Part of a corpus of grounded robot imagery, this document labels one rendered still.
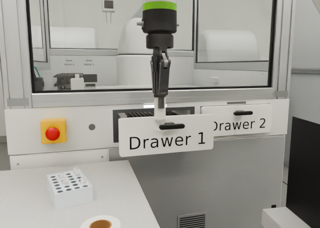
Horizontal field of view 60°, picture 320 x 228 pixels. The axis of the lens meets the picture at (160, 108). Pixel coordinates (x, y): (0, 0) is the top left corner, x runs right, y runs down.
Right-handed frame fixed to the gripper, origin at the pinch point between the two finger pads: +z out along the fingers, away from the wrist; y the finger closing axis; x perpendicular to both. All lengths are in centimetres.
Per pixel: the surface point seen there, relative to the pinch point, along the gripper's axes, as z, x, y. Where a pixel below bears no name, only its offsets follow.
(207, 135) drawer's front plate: 9.4, 15.4, -1.4
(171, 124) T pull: 4.5, 2.7, 2.1
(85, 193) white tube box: 17.2, -21.0, 11.9
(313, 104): 25, 183, -133
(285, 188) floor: 96, 147, -120
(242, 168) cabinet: 28, 38, -17
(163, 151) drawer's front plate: 13.1, 1.3, -1.4
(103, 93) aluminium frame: -2.9, -14.4, -17.1
